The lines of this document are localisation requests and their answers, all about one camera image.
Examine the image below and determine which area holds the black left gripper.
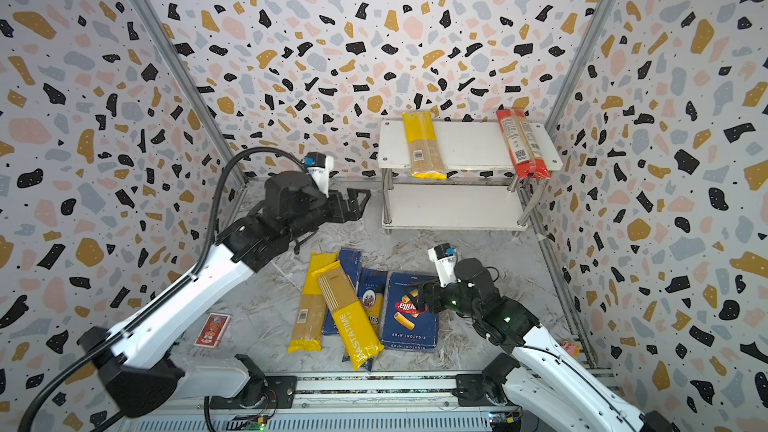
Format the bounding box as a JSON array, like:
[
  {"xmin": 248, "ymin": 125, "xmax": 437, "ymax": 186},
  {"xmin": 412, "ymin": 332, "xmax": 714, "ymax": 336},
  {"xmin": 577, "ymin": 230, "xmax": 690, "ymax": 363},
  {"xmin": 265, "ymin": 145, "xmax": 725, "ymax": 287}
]
[{"xmin": 288, "ymin": 185, "xmax": 375, "ymax": 245}]

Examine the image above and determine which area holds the blue clear spaghetti bag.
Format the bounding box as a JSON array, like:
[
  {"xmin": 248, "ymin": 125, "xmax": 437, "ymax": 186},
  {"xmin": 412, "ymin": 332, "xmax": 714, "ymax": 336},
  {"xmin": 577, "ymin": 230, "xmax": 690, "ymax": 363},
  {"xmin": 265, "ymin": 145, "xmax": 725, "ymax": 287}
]
[{"xmin": 357, "ymin": 268, "xmax": 388, "ymax": 335}]

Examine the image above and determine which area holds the yellow Pastatime spaghetti package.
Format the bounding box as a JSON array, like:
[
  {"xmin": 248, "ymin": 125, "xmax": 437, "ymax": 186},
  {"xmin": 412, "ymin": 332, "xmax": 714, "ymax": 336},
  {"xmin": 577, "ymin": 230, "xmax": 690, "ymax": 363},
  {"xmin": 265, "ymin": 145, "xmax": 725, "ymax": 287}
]
[{"xmin": 318, "ymin": 261, "xmax": 384, "ymax": 370}]

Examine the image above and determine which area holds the yellow spaghetti package with barcode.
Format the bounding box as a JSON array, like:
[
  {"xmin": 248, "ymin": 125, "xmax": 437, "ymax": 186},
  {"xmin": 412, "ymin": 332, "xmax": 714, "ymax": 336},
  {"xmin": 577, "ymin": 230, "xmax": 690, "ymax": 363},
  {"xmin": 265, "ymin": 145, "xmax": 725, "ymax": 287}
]
[{"xmin": 402, "ymin": 111, "xmax": 447, "ymax": 180}]

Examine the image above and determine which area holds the red spaghetti package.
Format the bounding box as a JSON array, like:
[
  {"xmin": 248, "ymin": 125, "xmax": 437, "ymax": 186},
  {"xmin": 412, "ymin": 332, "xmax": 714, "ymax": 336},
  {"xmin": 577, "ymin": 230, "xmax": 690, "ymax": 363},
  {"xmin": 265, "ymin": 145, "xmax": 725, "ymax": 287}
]
[{"xmin": 496, "ymin": 109, "xmax": 551, "ymax": 179}]

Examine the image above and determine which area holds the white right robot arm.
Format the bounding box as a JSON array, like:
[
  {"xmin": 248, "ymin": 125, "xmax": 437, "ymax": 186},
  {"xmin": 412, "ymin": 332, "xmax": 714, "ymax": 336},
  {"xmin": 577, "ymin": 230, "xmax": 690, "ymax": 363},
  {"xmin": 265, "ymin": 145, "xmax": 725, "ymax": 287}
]
[{"xmin": 406, "ymin": 258, "xmax": 672, "ymax": 431}]

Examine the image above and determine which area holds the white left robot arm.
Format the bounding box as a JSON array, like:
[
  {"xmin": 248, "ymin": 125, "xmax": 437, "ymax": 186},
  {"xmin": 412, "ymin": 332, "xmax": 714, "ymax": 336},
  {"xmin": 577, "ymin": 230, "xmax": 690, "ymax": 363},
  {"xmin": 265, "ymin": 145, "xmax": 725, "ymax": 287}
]
[{"xmin": 80, "ymin": 171, "xmax": 371, "ymax": 418}]

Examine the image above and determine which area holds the blue Barilla rigatoni box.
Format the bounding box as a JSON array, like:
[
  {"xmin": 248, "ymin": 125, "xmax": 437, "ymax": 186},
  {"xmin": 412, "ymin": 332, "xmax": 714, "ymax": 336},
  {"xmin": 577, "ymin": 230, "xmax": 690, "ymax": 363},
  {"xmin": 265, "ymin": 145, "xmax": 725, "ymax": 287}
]
[{"xmin": 380, "ymin": 272, "xmax": 439, "ymax": 351}]

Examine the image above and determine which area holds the blue Barilla spaghetti box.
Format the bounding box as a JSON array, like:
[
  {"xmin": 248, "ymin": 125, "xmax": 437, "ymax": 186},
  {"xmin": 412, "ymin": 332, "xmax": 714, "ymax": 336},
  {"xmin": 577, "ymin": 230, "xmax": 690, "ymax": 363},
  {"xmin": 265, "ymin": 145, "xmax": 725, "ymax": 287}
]
[{"xmin": 322, "ymin": 248, "xmax": 364, "ymax": 337}]

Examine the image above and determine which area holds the yellow clear spaghetti package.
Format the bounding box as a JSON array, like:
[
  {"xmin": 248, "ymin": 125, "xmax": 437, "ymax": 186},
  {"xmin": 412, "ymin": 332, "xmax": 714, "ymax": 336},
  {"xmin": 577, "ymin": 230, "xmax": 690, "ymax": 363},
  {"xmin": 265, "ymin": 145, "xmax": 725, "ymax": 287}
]
[{"xmin": 287, "ymin": 252, "xmax": 338, "ymax": 353}]

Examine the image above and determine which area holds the white two-tier shelf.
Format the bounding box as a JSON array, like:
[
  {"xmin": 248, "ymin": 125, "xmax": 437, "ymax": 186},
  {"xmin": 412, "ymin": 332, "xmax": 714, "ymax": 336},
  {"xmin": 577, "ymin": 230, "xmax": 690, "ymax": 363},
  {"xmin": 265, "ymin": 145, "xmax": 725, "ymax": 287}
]
[{"xmin": 378, "ymin": 119, "xmax": 546, "ymax": 234}]

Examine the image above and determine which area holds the small pink yellow object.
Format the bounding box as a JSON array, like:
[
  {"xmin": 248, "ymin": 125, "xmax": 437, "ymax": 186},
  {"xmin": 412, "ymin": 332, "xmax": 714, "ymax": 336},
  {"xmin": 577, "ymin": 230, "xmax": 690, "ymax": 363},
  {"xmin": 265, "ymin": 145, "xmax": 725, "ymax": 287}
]
[{"xmin": 560, "ymin": 340, "xmax": 582, "ymax": 358}]

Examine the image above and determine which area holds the small red card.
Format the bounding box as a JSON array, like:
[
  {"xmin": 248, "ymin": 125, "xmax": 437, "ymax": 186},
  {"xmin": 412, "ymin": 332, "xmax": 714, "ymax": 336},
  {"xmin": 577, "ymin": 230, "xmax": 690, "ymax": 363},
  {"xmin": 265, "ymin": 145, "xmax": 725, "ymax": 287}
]
[{"xmin": 194, "ymin": 313, "xmax": 231, "ymax": 348}]

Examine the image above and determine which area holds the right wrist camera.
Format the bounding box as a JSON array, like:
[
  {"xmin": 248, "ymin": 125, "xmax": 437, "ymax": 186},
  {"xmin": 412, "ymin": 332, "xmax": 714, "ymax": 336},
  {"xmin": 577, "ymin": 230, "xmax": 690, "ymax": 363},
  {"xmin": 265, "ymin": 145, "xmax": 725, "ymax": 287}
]
[{"xmin": 428, "ymin": 243, "xmax": 457, "ymax": 288}]

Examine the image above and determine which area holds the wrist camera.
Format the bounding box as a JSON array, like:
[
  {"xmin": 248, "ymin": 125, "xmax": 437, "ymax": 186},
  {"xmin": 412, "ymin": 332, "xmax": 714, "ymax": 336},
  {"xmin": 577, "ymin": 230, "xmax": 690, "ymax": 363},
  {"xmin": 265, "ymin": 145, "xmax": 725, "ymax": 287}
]
[
  {"xmin": 428, "ymin": 243, "xmax": 457, "ymax": 288},
  {"xmin": 303, "ymin": 152, "xmax": 334, "ymax": 196}
]

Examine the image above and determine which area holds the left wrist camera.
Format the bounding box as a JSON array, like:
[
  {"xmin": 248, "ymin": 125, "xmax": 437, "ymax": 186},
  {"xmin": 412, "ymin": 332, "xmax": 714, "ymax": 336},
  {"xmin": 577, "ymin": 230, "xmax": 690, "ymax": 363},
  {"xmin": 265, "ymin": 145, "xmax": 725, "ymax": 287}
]
[{"xmin": 303, "ymin": 152, "xmax": 334, "ymax": 196}]

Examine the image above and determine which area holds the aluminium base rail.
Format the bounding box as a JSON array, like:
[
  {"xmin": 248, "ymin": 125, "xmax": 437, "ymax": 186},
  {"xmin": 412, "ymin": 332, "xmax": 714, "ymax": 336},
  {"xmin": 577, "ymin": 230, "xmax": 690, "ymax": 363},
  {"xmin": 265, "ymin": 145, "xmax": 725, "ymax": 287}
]
[{"xmin": 128, "ymin": 370, "xmax": 625, "ymax": 432}]

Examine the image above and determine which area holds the black corrugated cable conduit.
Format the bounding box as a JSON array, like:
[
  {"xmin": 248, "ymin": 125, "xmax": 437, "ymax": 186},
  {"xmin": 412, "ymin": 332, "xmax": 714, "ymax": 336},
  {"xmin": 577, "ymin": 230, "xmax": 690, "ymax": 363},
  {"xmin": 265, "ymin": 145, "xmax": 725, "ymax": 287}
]
[{"xmin": 17, "ymin": 146, "xmax": 310, "ymax": 432}]

